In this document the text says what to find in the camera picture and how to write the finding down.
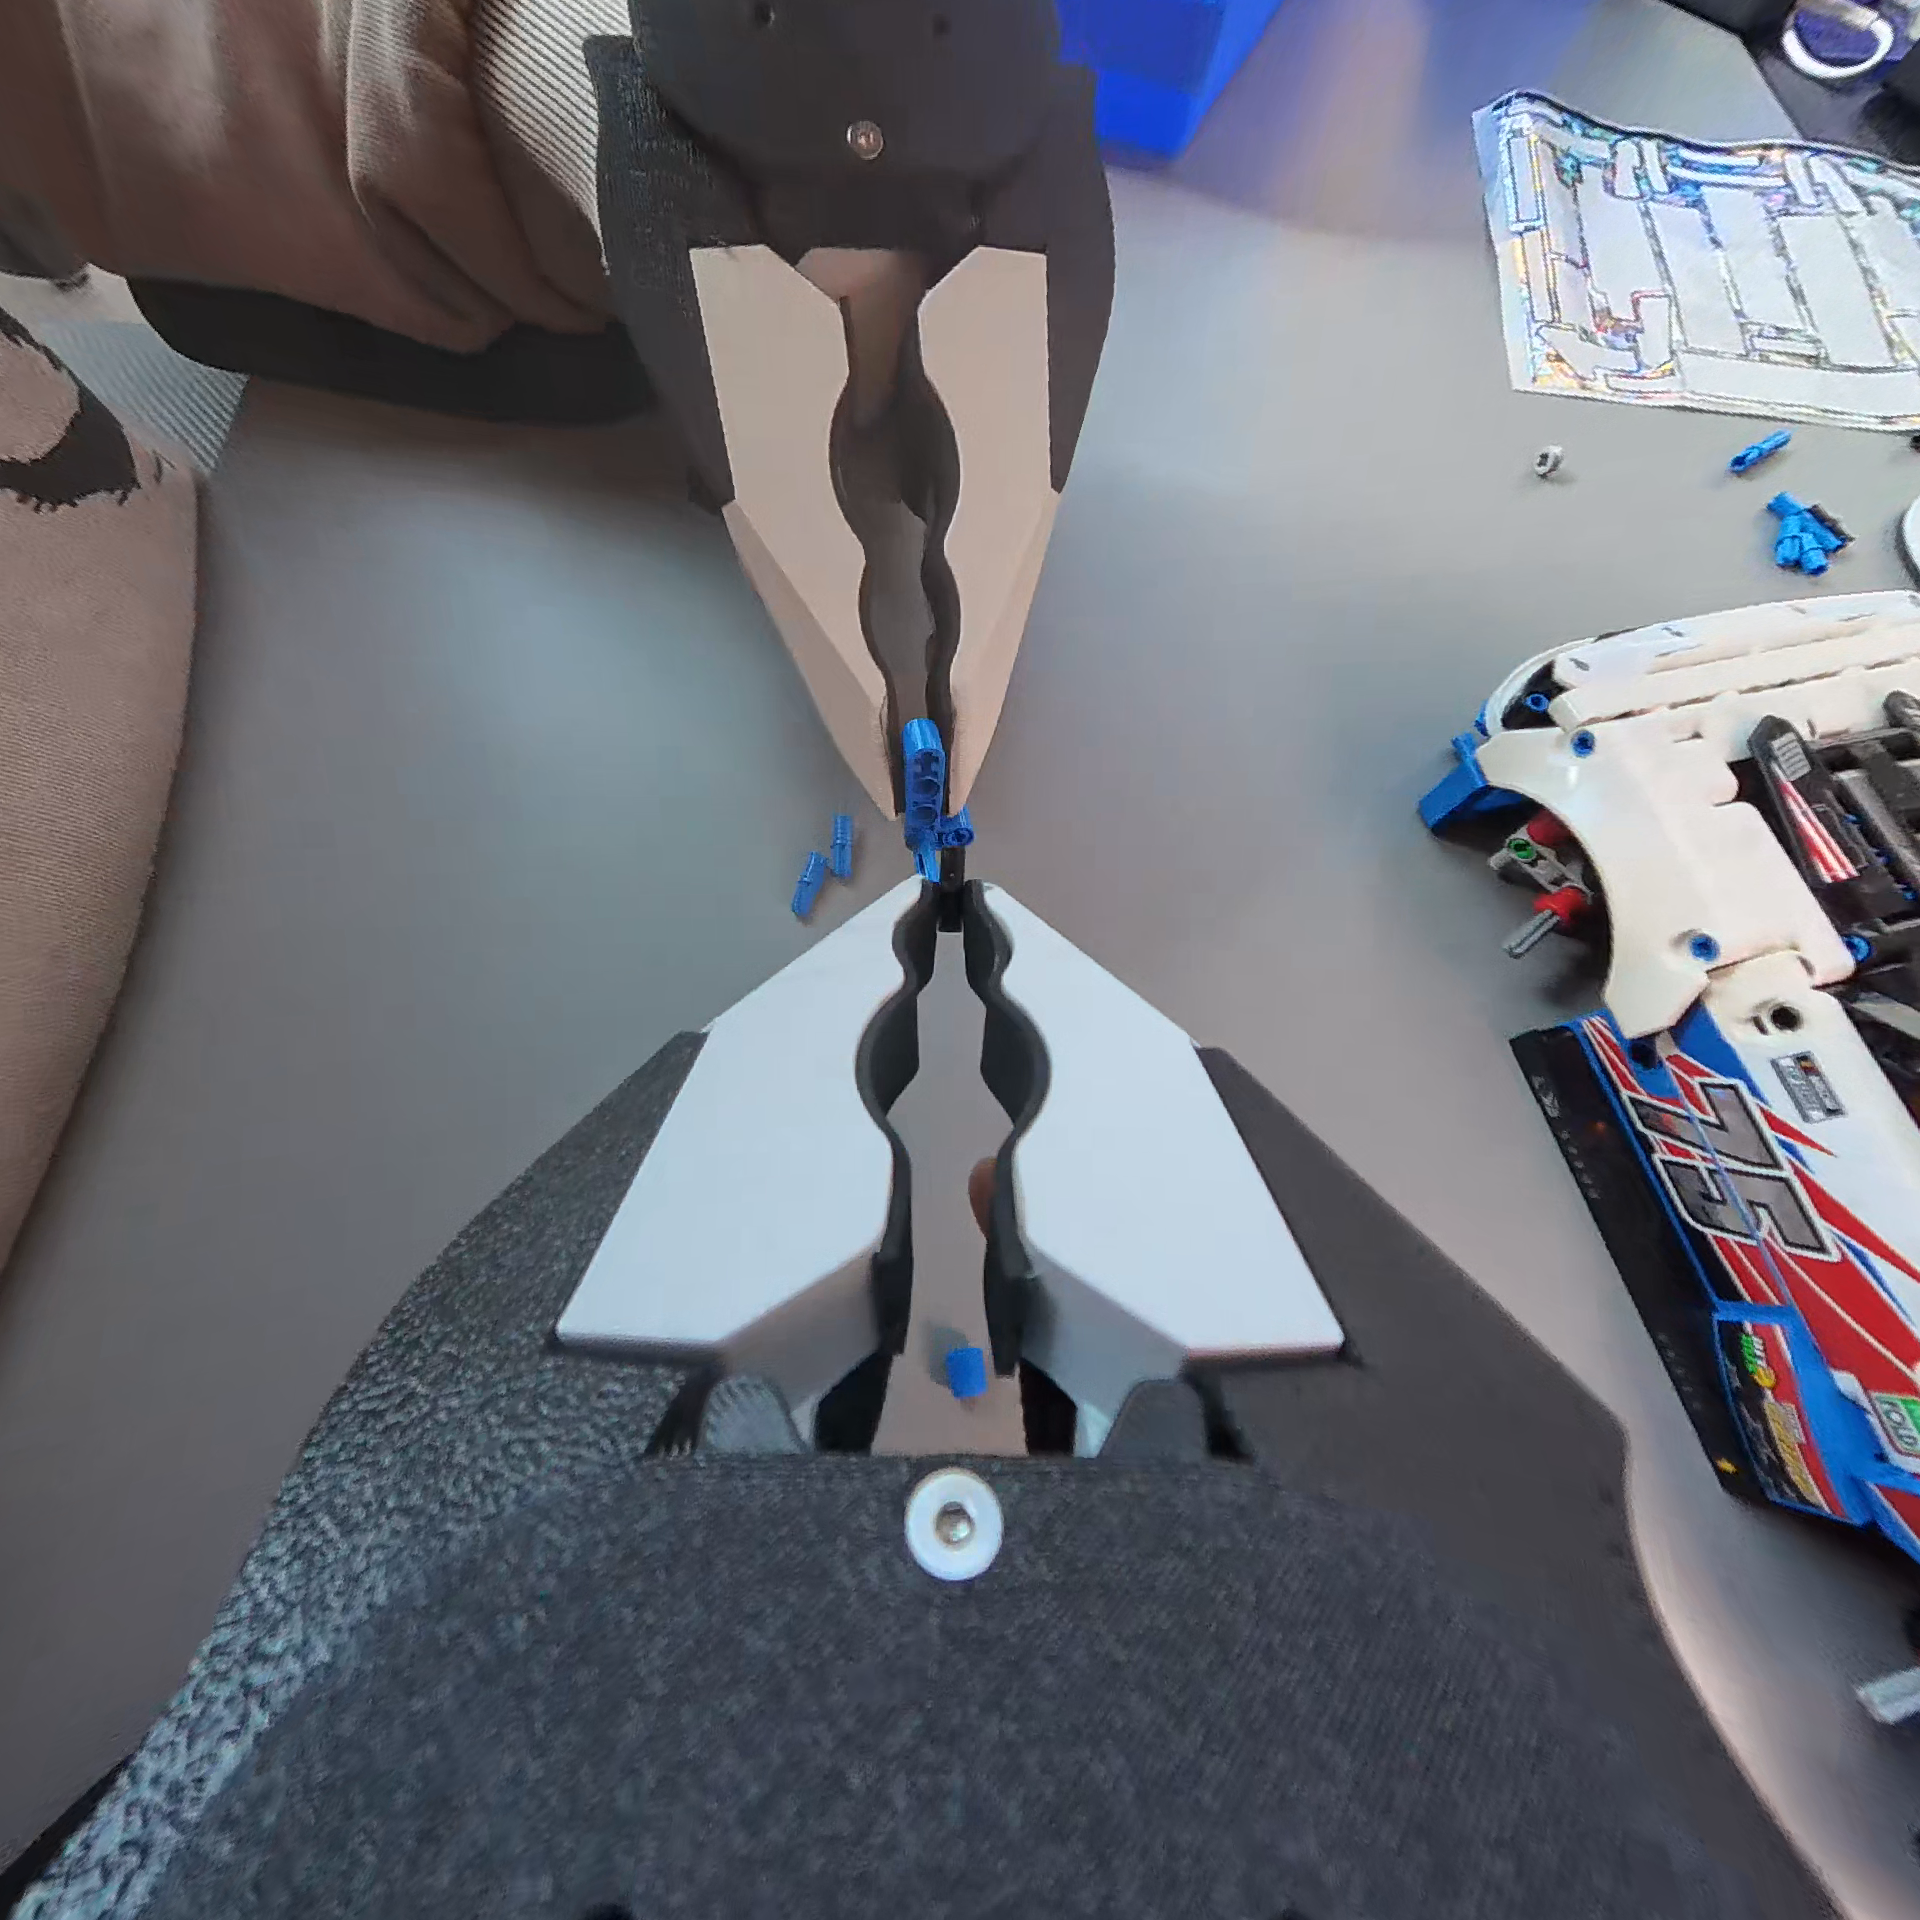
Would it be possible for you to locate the white coiled cable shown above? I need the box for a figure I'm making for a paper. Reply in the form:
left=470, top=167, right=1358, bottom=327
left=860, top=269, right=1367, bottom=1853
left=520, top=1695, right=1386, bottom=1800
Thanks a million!
left=1776, top=0, right=1894, bottom=80

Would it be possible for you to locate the person's left forearm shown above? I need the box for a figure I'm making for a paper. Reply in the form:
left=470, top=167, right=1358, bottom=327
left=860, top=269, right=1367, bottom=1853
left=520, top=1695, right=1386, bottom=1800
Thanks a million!
left=0, top=0, right=635, bottom=351

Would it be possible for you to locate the blue open-front storage bin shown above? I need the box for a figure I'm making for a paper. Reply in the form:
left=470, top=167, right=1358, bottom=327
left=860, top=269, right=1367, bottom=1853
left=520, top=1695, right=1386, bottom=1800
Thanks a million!
left=1056, top=0, right=1279, bottom=165

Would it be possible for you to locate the grey desk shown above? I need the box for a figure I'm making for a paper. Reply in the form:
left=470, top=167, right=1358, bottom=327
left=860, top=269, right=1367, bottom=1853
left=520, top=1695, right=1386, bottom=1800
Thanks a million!
left=0, top=0, right=1920, bottom=1920

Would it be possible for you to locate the sticker sheet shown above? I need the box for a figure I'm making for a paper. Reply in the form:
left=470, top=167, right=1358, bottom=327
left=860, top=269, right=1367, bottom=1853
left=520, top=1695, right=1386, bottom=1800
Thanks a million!
left=1471, top=90, right=1920, bottom=437

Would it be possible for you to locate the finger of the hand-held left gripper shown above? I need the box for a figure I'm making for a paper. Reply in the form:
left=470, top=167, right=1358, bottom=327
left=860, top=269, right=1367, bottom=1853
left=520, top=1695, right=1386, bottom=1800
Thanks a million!
left=691, top=245, right=904, bottom=817
left=914, top=245, right=1063, bottom=801

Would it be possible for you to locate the toy brick race car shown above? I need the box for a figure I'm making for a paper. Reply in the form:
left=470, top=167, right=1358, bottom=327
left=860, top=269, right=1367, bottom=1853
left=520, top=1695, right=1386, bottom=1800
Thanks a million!
left=1418, top=589, right=1920, bottom=1729

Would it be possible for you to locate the person's beige sweatshirt torso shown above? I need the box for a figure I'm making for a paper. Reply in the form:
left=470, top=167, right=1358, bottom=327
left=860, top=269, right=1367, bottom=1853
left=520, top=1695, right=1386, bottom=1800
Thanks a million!
left=0, top=299, right=207, bottom=1280

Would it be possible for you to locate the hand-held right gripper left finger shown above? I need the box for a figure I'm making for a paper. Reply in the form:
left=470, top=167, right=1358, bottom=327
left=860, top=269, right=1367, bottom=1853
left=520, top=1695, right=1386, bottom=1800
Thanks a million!
left=557, top=877, right=939, bottom=1450

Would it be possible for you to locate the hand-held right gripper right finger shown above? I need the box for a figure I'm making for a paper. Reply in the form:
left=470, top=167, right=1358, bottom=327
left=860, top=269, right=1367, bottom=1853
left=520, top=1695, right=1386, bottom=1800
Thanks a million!
left=960, top=877, right=1347, bottom=1450

